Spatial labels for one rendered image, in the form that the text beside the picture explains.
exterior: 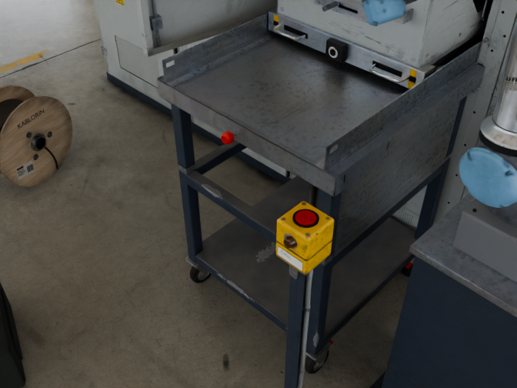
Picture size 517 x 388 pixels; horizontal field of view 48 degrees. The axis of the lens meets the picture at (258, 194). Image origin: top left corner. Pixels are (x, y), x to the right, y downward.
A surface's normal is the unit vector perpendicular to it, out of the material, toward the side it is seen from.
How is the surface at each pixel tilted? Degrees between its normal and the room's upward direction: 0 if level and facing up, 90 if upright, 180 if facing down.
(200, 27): 90
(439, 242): 0
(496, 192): 97
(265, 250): 0
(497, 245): 90
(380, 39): 90
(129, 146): 0
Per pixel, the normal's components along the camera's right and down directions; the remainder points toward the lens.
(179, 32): 0.59, 0.53
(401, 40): -0.70, 0.47
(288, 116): 0.00, -0.76
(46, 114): 0.87, 0.33
